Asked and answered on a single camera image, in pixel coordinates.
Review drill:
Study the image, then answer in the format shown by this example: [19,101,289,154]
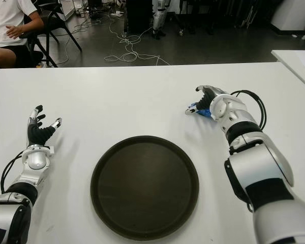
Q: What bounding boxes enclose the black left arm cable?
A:
[0,149,25,194]

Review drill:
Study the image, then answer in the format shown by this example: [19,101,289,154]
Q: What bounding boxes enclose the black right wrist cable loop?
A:
[230,89,267,128]

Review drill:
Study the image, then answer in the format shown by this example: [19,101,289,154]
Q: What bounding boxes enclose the seated person in white shirt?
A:
[0,0,45,73]

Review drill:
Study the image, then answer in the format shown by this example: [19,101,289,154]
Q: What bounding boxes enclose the black stand leg with caster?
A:
[171,10,186,37]

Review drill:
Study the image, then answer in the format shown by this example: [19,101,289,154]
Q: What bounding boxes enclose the white side table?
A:
[271,49,305,94]

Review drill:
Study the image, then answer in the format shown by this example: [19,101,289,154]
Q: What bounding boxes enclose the white tangled floor cable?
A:
[104,10,170,66]

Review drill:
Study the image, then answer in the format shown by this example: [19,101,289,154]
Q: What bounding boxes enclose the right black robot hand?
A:
[185,85,226,115]

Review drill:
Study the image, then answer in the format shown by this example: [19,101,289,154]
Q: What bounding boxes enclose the black folding chair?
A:
[20,0,82,68]

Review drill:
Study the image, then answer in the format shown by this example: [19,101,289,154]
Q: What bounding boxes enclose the white low cabinet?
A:
[58,0,76,21]

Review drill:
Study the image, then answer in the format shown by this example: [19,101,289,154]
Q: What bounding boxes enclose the round dark brown tray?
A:
[90,135,200,234]

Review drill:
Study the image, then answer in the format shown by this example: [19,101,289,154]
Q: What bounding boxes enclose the black cabinet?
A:
[126,0,155,35]

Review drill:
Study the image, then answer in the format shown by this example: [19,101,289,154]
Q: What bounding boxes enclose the white machine housing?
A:
[270,0,305,34]

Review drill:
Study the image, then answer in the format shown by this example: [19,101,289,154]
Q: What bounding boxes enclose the blue Oreo packet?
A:
[188,103,211,118]

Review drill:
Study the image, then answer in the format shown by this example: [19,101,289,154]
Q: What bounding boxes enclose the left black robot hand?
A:
[26,104,63,148]

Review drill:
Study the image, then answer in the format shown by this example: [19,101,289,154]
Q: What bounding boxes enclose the silver humanoid robot legs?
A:
[152,0,172,40]

